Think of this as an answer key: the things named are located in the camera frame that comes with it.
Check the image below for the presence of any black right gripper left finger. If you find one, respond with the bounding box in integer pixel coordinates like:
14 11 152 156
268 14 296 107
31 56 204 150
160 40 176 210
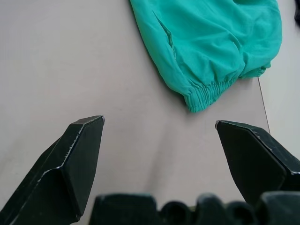
0 115 105 225

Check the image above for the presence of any green cloth garment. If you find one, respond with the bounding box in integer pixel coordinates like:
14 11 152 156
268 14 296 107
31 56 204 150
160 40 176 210
129 0 283 113

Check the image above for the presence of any black object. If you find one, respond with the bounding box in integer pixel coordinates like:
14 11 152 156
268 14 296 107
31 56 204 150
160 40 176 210
293 0 300 23

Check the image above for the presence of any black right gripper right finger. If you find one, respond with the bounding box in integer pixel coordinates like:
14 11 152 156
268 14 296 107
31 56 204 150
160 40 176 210
215 120 300 205

